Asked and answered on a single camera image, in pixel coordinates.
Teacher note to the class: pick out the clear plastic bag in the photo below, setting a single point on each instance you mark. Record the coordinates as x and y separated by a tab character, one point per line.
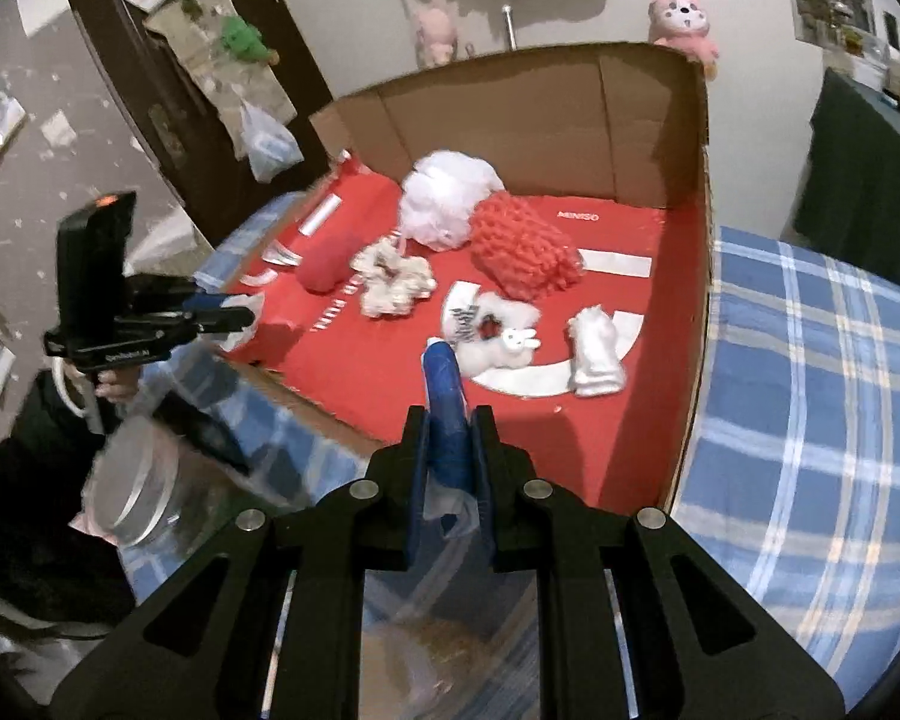
270	142

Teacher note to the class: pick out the blue plaid blanket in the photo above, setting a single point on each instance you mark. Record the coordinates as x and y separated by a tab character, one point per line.
780	390

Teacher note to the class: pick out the beige patterned cloth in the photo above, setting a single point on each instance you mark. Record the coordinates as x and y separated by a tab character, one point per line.
210	60

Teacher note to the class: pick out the pink plush toy with face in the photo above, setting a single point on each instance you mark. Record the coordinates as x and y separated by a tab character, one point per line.
682	15

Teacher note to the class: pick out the dark desk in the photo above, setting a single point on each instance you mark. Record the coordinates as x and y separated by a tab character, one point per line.
870	180

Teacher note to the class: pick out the clear glass jar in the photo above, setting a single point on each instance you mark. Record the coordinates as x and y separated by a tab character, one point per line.
435	645

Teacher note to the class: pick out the cream lace scrunchie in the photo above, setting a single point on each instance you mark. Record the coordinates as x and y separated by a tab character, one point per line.
406	270

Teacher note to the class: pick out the blue soft roll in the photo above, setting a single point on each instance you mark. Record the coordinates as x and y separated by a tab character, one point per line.
442	420

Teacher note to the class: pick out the cardboard box with red lining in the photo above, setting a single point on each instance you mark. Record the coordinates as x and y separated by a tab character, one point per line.
630	120

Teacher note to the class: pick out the white mesh bath pouf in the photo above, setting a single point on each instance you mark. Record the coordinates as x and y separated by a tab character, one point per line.
450	195

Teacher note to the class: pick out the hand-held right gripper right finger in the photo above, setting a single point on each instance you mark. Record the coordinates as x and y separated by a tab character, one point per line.
484	480

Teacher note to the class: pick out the white sock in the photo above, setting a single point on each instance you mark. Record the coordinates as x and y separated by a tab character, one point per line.
596	360

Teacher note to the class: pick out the light pink plush toy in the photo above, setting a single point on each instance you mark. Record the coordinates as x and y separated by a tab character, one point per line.
435	30

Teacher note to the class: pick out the wall poster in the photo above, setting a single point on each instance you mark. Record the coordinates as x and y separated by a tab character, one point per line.
829	4

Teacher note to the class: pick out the glass jar with metal lid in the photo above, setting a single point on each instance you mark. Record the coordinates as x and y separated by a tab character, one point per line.
142	480

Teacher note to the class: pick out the dark wooden door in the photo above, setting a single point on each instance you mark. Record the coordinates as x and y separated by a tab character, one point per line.
165	127

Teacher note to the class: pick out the person's left forearm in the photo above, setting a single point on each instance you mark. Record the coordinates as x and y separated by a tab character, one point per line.
52	427

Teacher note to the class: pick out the red plush toy with tag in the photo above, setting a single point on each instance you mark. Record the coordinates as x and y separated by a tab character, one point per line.
322	262

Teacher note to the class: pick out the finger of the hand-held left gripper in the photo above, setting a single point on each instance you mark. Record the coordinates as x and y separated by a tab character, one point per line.
210	327
217	304

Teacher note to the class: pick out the green plush toy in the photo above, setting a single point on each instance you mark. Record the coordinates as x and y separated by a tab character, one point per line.
244	37

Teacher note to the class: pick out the white fluffy bunny scrunchie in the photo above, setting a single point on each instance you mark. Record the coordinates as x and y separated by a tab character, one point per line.
487	356

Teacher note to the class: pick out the person's left hand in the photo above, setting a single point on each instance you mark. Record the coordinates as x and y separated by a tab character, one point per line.
120	386

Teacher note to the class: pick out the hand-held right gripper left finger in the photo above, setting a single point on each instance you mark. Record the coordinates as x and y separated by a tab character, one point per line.
416	480

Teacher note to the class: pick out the red knitted scrunchie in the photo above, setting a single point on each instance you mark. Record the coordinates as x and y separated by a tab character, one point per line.
517	247

